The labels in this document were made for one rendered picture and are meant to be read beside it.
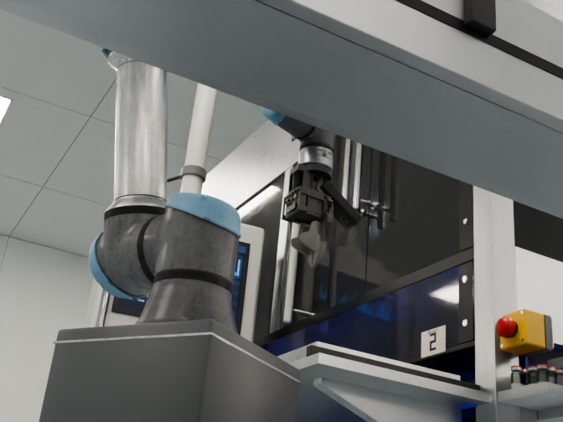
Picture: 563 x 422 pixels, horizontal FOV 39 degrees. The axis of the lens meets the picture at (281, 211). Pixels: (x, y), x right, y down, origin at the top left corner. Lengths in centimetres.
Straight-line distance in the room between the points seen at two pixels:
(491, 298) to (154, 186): 78
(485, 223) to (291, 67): 125
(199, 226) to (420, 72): 63
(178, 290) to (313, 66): 59
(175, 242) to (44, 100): 387
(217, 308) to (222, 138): 390
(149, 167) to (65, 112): 376
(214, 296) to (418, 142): 53
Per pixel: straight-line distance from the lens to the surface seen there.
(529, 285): 180
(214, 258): 113
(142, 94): 134
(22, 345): 701
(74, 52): 447
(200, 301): 110
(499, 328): 163
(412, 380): 155
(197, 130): 275
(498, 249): 176
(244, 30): 55
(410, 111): 62
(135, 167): 129
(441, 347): 181
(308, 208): 161
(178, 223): 116
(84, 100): 487
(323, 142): 168
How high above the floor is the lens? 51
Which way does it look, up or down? 25 degrees up
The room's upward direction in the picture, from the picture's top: 6 degrees clockwise
